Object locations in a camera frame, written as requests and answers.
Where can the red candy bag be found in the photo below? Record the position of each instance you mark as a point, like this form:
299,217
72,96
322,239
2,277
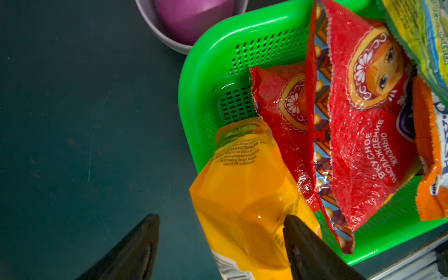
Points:
280,96
360,81

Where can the green tea snack packet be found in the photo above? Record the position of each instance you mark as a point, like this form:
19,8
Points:
421,27

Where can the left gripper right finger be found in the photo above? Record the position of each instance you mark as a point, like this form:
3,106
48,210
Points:
311,258

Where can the yellow mango candy bag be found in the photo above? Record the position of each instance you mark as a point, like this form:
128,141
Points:
242,198

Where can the green plastic basket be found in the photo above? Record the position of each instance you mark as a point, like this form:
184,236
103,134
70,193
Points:
214,92

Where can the orange snack packet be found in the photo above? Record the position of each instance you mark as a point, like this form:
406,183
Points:
431,128

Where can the small pink bowl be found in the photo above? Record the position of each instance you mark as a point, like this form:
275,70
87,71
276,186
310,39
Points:
179,24

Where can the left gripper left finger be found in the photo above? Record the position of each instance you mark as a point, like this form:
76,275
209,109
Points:
133,258

